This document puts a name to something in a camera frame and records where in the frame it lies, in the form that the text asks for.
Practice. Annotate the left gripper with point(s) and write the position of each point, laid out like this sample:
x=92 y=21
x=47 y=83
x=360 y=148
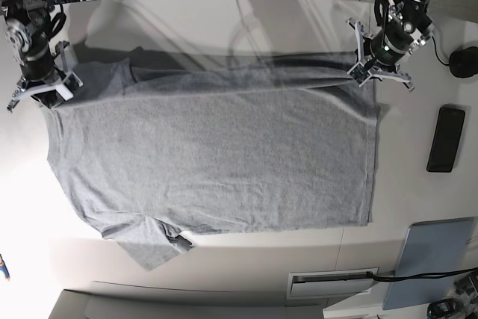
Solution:
x=378 y=57

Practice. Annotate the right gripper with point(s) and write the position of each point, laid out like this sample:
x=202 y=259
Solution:
x=58 y=85

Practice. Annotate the grey T-shirt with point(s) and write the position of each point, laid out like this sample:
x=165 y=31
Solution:
x=280 y=144

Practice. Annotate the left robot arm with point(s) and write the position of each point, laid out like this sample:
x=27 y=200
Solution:
x=414 y=11

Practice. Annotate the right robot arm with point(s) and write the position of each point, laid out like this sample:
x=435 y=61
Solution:
x=30 y=26

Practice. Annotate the black computer mouse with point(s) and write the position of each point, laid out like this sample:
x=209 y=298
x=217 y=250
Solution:
x=463 y=62

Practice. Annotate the black smartphone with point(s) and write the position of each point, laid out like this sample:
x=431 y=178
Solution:
x=446 y=140

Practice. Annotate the orange blue tool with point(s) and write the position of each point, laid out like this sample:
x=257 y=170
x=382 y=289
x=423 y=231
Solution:
x=3 y=269

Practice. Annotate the grey blue tablet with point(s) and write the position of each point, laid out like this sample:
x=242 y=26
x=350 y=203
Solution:
x=430 y=247

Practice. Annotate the white cable tray slot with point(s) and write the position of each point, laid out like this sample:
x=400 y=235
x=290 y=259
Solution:
x=328 y=284

